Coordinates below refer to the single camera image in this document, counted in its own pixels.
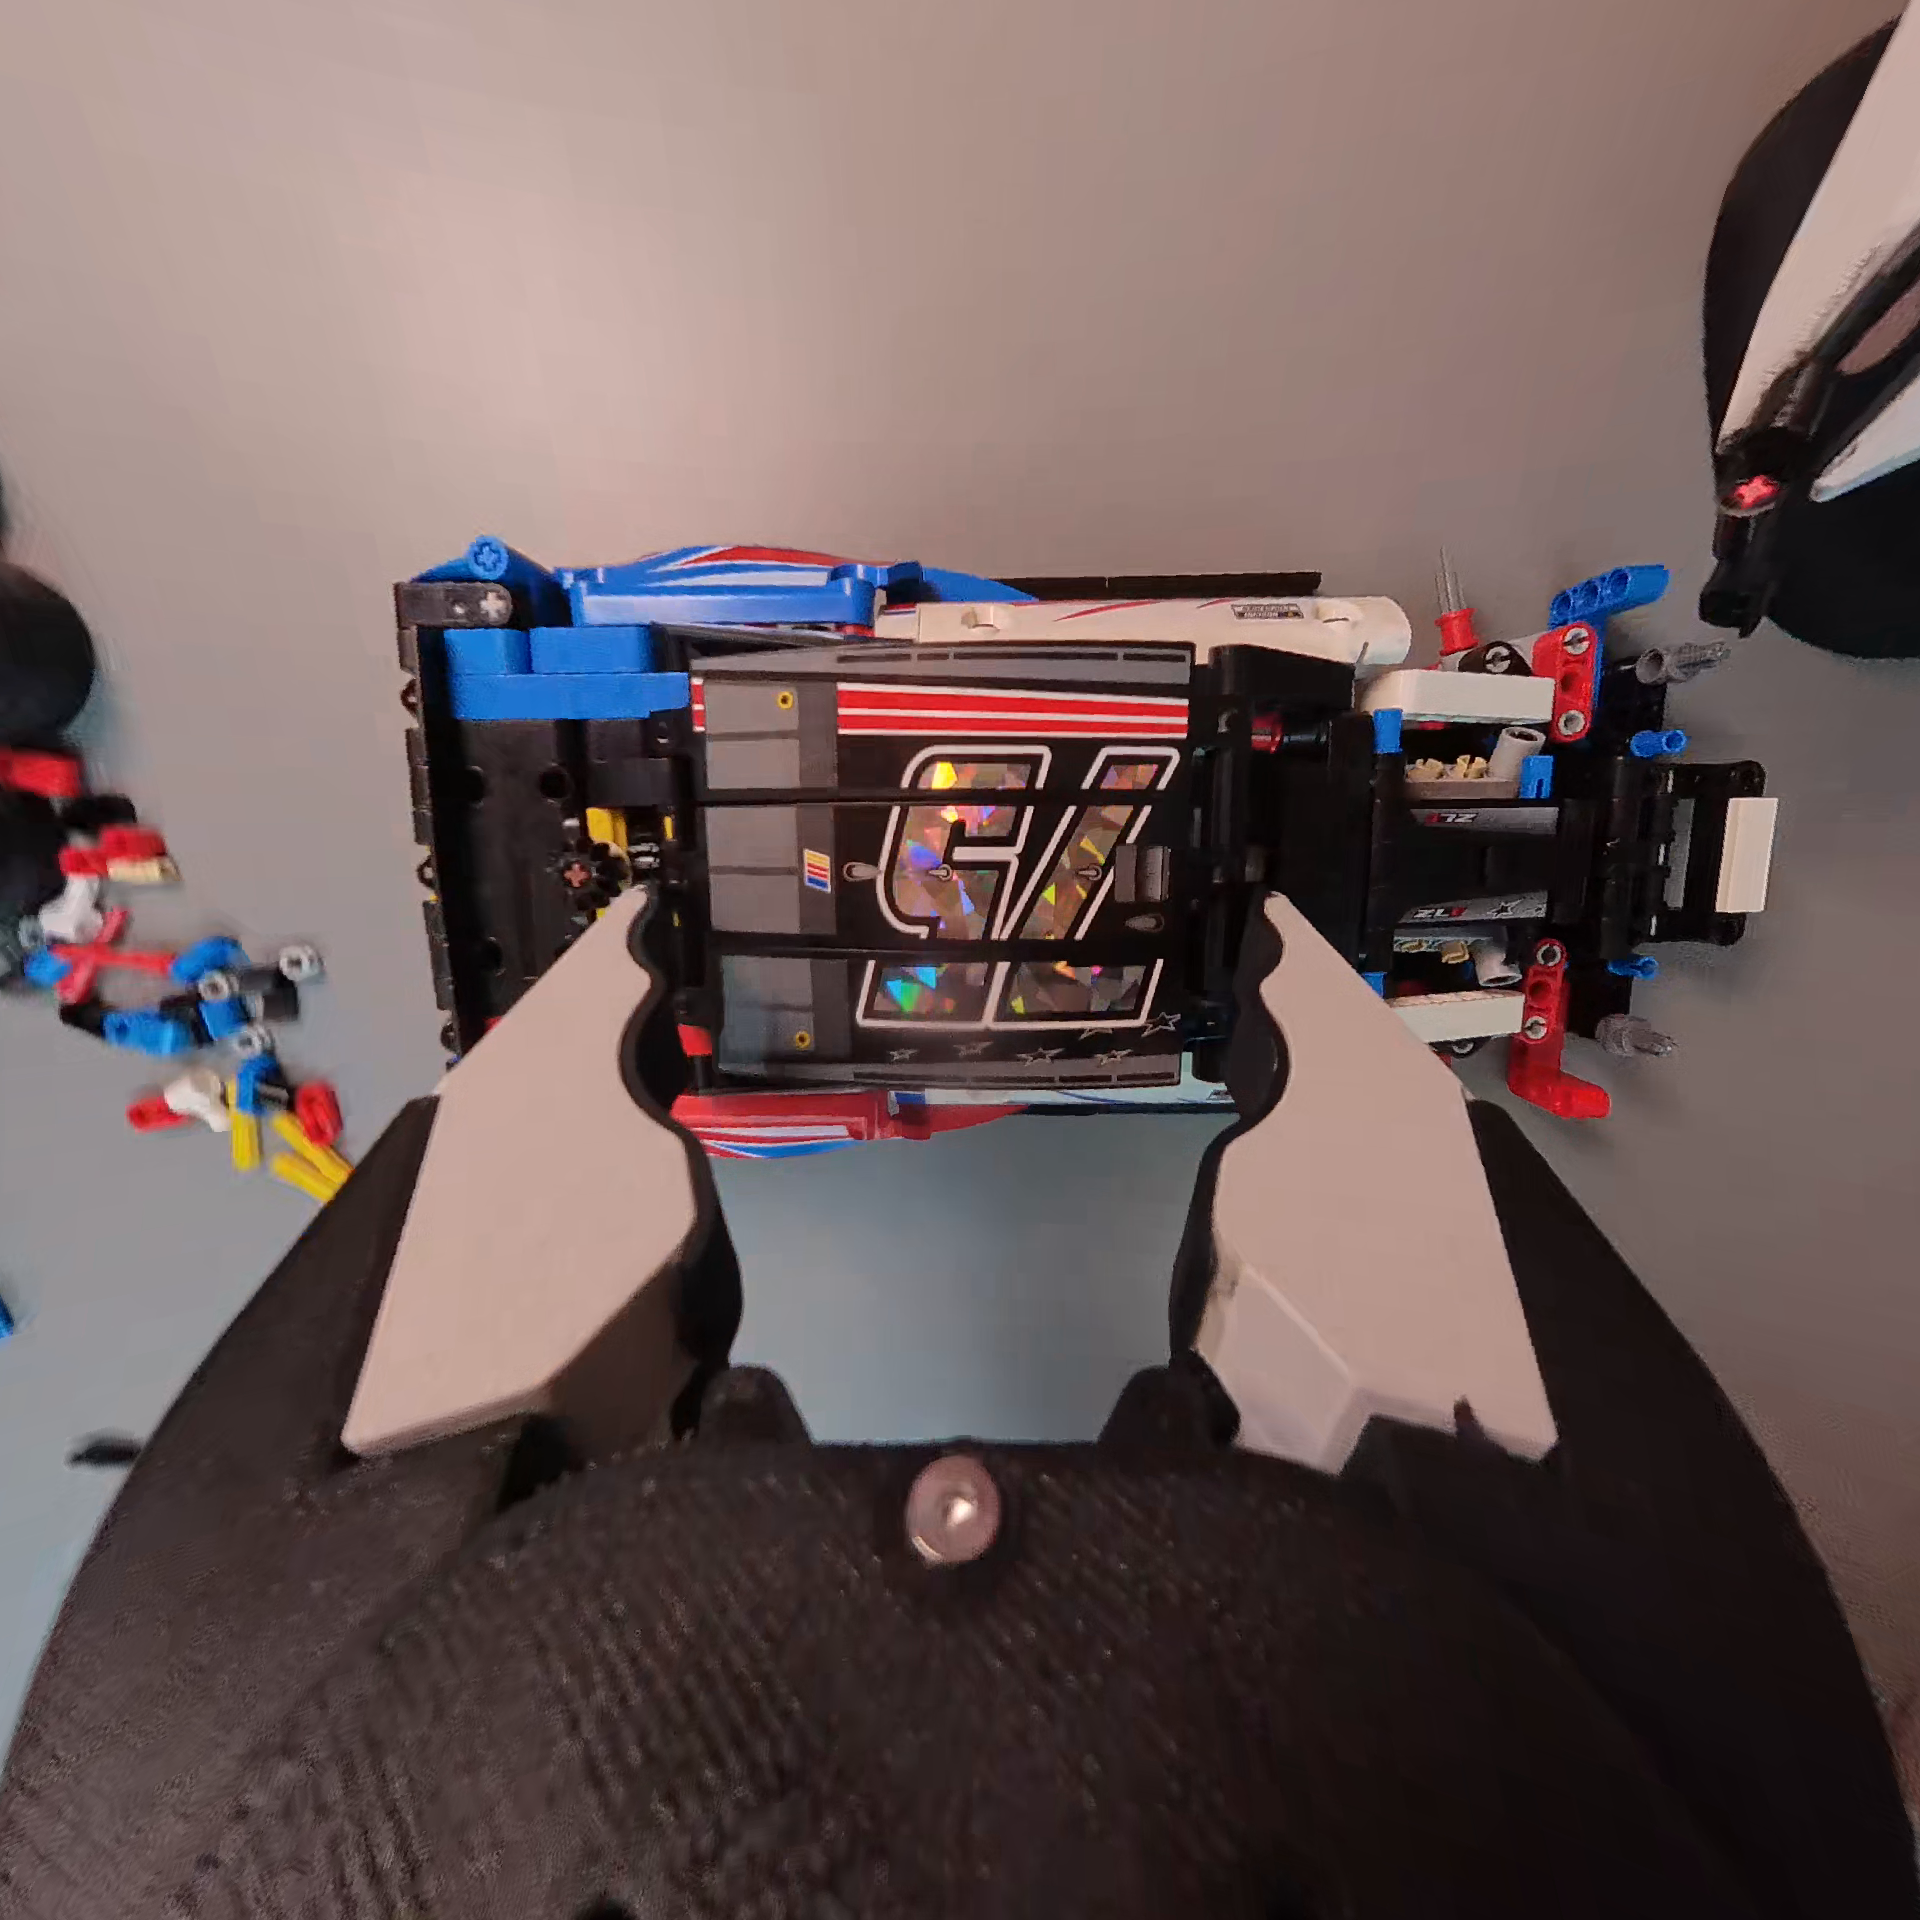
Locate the pile of mixed brick pieces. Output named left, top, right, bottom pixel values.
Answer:
left=0, top=744, right=356, bottom=1207

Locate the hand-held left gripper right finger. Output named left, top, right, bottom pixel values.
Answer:
left=1169, top=891, right=1562, bottom=1480

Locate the toy brick race car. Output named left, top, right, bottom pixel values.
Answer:
left=394, top=534, right=1783, bottom=1167

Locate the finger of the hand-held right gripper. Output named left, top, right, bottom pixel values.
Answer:
left=1745, top=248, right=1920, bottom=509
left=1714, top=11, right=1920, bottom=455

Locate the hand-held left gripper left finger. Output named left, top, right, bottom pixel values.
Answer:
left=338, top=883, right=748, bottom=1466

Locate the black brick connector red axle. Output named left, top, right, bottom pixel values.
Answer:
left=1699, top=469, right=1809, bottom=635

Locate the black toy tyre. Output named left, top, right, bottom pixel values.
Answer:
left=0, top=562, right=100, bottom=760
left=0, top=774, right=74, bottom=939

